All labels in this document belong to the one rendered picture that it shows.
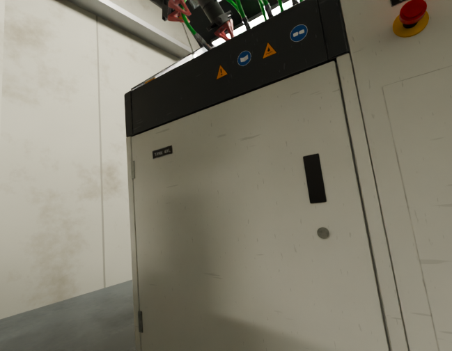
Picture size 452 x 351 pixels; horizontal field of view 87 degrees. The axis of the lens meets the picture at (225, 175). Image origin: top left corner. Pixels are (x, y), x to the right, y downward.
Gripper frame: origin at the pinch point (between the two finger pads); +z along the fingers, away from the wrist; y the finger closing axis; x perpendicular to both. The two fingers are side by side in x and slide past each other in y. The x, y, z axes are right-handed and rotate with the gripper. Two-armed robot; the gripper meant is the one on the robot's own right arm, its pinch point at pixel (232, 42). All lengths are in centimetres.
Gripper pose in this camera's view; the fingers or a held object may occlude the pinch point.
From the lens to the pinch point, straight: 101.9
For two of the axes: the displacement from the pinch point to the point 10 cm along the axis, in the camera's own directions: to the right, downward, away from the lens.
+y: 4.4, -6.4, 6.3
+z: 5.8, 7.4, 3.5
